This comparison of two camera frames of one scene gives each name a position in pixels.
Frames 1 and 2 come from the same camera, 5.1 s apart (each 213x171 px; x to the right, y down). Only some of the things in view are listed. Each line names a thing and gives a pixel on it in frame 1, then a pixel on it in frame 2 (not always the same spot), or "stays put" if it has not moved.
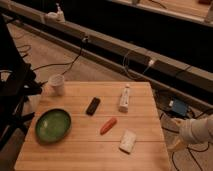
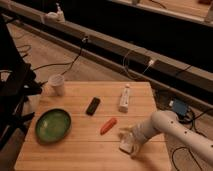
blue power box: [180, 107] stays put
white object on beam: [55, 16] stays put
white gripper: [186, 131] → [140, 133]
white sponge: [127, 141] stays put
